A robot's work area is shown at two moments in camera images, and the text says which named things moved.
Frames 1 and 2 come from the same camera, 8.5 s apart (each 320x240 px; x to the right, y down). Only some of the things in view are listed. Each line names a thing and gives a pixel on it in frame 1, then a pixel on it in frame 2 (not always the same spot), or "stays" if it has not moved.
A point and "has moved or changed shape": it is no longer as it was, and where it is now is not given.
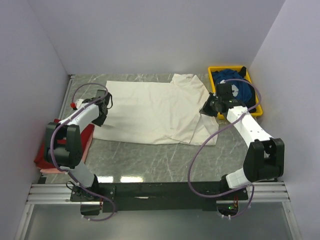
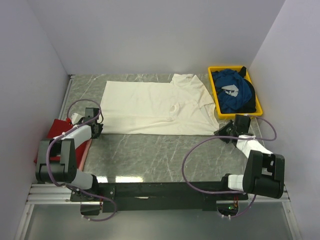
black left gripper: x=99 y=122 -> x=97 y=135
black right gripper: x=205 y=109 -> x=221 y=132
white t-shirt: x=158 y=112 has moved or changed shape
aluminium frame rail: x=50 y=193 stays
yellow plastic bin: x=258 y=110 stays
